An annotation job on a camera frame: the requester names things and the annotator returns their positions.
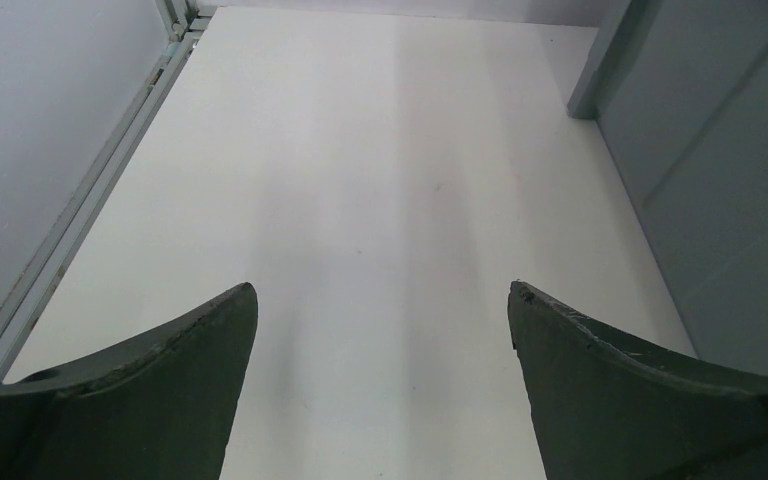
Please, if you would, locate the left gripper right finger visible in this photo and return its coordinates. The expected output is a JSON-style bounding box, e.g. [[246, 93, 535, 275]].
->
[[507, 281, 768, 479]]

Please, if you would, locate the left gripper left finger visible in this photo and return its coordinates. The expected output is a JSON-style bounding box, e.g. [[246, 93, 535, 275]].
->
[[0, 283, 258, 479]]

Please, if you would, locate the grey plastic bin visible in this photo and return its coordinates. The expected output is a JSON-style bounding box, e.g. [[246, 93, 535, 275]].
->
[[568, 0, 768, 375]]

